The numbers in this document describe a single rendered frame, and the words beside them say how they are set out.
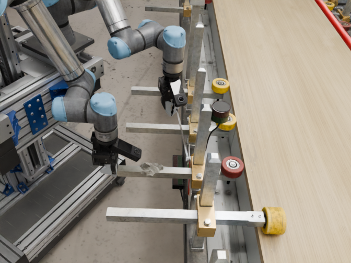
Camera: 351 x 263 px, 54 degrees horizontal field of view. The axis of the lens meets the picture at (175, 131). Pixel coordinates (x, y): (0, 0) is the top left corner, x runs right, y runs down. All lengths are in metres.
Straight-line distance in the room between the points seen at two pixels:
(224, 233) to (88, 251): 0.92
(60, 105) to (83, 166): 1.11
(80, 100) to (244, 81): 0.86
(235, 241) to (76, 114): 0.77
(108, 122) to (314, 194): 0.72
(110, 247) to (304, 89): 1.33
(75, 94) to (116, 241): 1.17
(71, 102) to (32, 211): 1.05
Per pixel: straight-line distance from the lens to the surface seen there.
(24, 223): 2.01
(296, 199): 1.23
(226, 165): 1.25
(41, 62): 1.70
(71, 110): 1.08
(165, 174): 1.26
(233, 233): 1.43
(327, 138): 1.50
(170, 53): 1.19
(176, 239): 2.10
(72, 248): 2.11
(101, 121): 1.07
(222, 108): 1.11
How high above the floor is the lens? 1.83
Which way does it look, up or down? 43 degrees down
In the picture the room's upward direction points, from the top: 5 degrees clockwise
